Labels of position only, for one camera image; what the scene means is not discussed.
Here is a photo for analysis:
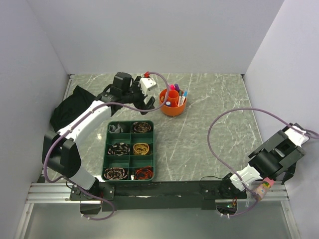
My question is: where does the orange black rolled band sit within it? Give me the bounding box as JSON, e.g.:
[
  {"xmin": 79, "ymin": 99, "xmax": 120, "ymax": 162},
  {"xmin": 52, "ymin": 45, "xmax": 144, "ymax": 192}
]
[{"xmin": 135, "ymin": 166, "xmax": 154, "ymax": 180}]

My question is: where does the green compartment tray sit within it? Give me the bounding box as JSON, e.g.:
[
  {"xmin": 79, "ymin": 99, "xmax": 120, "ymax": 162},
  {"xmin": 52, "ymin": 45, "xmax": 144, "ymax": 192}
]
[{"xmin": 101, "ymin": 120, "xmax": 156, "ymax": 183}]

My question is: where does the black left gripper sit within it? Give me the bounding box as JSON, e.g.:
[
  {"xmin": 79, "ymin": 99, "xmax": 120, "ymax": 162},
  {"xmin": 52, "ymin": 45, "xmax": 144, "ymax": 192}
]
[{"xmin": 122, "ymin": 77, "xmax": 155, "ymax": 115}]

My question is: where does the brown patterned rolled band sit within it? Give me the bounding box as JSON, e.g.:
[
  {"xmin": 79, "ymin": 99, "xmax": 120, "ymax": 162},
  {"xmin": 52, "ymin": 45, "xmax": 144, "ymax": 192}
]
[{"xmin": 132, "ymin": 121, "xmax": 152, "ymax": 133}]

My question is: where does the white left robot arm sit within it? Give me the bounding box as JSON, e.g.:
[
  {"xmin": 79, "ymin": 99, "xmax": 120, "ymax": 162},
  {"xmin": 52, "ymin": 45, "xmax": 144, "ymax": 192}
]
[{"xmin": 42, "ymin": 72, "xmax": 157, "ymax": 200}]

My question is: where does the purple black highlighter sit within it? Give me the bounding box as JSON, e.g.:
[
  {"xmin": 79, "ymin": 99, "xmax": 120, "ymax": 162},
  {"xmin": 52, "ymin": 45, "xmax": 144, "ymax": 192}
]
[{"xmin": 174, "ymin": 84, "xmax": 180, "ymax": 92}]

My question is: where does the grey folded cloth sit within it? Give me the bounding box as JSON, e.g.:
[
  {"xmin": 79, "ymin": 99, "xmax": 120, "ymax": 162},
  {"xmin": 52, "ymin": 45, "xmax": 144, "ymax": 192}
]
[{"xmin": 108, "ymin": 123, "xmax": 127, "ymax": 134}]

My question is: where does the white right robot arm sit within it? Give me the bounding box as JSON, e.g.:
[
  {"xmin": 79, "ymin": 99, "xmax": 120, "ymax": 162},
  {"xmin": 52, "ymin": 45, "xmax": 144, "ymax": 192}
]
[{"xmin": 207, "ymin": 108, "xmax": 319, "ymax": 198}]

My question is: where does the aluminium rail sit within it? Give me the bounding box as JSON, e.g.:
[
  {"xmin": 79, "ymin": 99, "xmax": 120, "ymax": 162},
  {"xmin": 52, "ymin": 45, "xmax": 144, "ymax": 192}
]
[{"xmin": 24, "ymin": 181, "xmax": 289, "ymax": 204}]

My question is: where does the orange round pen holder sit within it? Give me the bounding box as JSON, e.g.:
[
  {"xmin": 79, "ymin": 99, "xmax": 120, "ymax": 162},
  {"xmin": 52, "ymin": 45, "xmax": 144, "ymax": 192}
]
[{"xmin": 160, "ymin": 90, "xmax": 187, "ymax": 117}]

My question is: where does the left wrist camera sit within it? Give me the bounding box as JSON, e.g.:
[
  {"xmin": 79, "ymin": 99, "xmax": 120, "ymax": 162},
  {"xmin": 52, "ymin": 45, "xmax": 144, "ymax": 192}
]
[{"xmin": 139, "ymin": 77, "xmax": 157, "ymax": 97}]

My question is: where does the pink patterned rolled band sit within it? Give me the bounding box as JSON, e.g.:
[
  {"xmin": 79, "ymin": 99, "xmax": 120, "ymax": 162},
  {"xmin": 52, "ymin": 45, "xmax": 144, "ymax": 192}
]
[{"xmin": 103, "ymin": 167, "xmax": 128, "ymax": 181}]

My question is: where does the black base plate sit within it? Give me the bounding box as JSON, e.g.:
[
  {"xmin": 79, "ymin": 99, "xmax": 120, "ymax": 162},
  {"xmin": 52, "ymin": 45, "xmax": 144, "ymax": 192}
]
[{"xmin": 69, "ymin": 181, "xmax": 248, "ymax": 212}]

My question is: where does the yellow rolled band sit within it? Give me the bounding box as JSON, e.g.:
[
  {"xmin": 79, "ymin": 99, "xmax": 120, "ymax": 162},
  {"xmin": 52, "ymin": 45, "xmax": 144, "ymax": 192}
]
[{"xmin": 133, "ymin": 143, "xmax": 150, "ymax": 155}]

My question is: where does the black cloth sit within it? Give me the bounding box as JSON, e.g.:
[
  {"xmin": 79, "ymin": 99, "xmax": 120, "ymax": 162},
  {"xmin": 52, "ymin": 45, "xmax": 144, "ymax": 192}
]
[{"xmin": 50, "ymin": 86, "xmax": 96, "ymax": 132}]

